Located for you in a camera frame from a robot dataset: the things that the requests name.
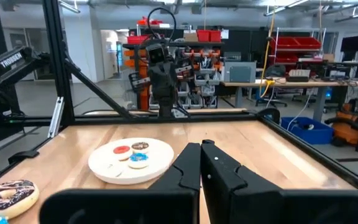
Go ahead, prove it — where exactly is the orange parts bin rack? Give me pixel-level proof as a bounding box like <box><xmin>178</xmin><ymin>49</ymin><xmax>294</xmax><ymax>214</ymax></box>
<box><xmin>122</xmin><ymin>42</ymin><xmax>225</xmax><ymax>111</ymax></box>

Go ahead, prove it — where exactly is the red plastic storage bin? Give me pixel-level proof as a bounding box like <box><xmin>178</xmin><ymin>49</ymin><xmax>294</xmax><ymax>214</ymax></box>
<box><xmin>270</xmin><ymin>37</ymin><xmax>301</xmax><ymax>50</ymax></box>
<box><xmin>293</xmin><ymin>36</ymin><xmax>322</xmax><ymax>50</ymax></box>
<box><xmin>196</xmin><ymin>29</ymin><xmax>211</xmax><ymax>43</ymax></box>
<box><xmin>209</xmin><ymin>30</ymin><xmax>223</xmax><ymax>43</ymax></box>
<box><xmin>127</xmin><ymin>34</ymin><xmax>150</xmax><ymax>45</ymax></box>

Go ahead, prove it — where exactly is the small white iced donut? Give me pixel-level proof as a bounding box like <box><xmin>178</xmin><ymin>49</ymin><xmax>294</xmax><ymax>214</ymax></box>
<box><xmin>102</xmin><ymin>161</ymin><xmax>124</xmax><ymax>179</ymax></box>

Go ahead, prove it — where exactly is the blue plastic bin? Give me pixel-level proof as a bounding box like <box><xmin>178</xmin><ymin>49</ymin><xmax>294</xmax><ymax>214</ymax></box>
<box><xmin>280</xmin><ymin>116</ymin><xmax>334</xmax><ymax>146</ymax></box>

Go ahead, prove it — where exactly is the small chocolate iced donut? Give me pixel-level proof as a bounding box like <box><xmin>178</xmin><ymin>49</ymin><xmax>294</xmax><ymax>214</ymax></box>
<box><xmin>131</xmin><ymin>141</ymin><xmax>150</xmax><ymax>154</ymax></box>

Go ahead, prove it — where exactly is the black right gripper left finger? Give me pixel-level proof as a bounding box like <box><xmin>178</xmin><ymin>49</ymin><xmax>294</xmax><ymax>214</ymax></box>
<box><xmin>39</xmin><ymin>142</ymin><xmax>202</xmax><ymax>224</ymax></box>

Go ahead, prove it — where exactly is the grey equipment box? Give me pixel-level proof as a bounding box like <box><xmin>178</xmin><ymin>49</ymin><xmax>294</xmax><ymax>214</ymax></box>
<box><xmin>223</xmin><ymin>61</ymin><xmax>257</xmax><ymax>83</ymax></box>

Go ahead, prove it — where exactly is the black frame corner bracket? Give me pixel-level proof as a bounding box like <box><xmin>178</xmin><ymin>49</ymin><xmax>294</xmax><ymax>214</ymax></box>
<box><xmin>256</xmin><ymin>107</ymin><xmax>282</xmax><ymax>125</ymax></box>

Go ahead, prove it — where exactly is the metal wire shelf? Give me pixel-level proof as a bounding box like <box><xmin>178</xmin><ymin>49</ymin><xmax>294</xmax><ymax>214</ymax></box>
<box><xmin>268</xmin><ymin>27</ymin><xmax>327</xmax><ymax>65</ymax></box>

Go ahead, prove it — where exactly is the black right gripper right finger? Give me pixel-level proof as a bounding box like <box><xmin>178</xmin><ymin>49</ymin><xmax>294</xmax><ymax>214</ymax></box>
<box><xmin>201</xmin><ymin>139</ymin><xmax>358</xmax><ymax>224</ymax></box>

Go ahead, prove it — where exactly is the black aluminium table frame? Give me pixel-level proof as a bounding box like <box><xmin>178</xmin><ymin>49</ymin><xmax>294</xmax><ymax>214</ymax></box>
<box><xmin>0</xmin><ymin>0</ymin><xmax>358</xmax><ymax>190</ymax></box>

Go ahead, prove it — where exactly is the small cardboard box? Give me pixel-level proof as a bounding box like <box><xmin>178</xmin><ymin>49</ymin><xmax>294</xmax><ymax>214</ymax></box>
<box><xmin>183</xmin><ymin>32</ymin><xmax>199</xmax><ymax>43</ymax></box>

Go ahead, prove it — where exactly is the small red iced donut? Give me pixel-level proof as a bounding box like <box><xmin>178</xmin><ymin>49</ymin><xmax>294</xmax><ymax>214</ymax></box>
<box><xmin>112</xmin><ymin>144</ymin><xmax>134</xmax><ymax>161</ymax></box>

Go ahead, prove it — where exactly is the yellow hanging cable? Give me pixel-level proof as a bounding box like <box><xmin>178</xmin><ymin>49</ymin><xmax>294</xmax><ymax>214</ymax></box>
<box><xmin>259</xmin><ymin>0</ymin><xmax>277</xmax><ymax>99</ymax></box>

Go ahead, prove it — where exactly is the black office chair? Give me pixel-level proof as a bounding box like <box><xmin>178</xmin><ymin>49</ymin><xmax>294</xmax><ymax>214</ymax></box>
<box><xmin>255</xmin><ymin>63</ymin><xmax>288</xmax><ymax>108</ymax></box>

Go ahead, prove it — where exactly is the large chocolate iced donut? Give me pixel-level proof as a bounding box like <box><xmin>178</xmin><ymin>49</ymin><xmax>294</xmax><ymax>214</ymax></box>
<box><xmin>0</xmin><ymin>179</ymin><xmax>40</xmax><ymax>220</ymax></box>

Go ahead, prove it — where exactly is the silver aluminium bracket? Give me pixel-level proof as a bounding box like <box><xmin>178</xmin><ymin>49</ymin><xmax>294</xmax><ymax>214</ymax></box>
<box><xmin>47</xmin><ymin>96</ymin><xmax>65</xmax><ymax>139</ymax></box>

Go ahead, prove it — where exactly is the long wooden workbench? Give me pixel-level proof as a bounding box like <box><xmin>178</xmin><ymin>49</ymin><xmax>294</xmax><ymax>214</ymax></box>
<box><xmin>221</xmin><ymin>77</ymin><xmax>358</xmax><ymax>123</ymax></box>

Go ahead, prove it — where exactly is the white ceramic plate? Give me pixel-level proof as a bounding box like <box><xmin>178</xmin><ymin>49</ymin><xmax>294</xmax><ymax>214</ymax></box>
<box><xmin>87</xmin><ymin>137</ymin><xmax>175</xmax><ymax>185</ymax></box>

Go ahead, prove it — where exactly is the black frame side clip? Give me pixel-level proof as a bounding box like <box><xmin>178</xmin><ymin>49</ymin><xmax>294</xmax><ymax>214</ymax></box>
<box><xmin>7</xmin><ymin>149</ymin><xmax>40</xmax><ymax>165</ymax></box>

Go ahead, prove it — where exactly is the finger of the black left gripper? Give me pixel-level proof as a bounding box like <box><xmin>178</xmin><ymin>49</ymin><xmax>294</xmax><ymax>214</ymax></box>
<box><xmin>162</xmin><ymin>67</ymin><xmax>177</xmax><ymax>96</ymax></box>
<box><xmin>149</xmin><ymin>68</ymin><xmax>164</xmax><ymax>96</ymax></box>

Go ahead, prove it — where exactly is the orange shop vacuum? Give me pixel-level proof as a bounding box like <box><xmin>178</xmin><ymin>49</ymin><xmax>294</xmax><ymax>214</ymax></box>
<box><xmin>324</xmin><ymin>95</ymin><xmax>358</xmax><ymax>153</ymax></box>

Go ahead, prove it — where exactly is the black computer monitor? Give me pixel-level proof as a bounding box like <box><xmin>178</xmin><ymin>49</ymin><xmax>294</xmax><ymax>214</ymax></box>
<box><xmin>340</xmin><ymin>35</ymin><xmax>358</xmax><ymax>54</ymax></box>

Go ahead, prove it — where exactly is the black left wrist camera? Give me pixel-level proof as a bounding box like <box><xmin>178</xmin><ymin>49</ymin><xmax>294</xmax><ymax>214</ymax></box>
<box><xmin>145</xmin><ymin>43</ymin><xmax>168</xmax><ymax>65</ymax></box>

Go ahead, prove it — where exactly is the small blue iced donut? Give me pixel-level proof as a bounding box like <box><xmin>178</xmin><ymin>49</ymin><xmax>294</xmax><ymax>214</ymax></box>
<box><xmin>127</xmin><ymin>152</ymin><xmax>150</xmax><ymax>170</ymax></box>

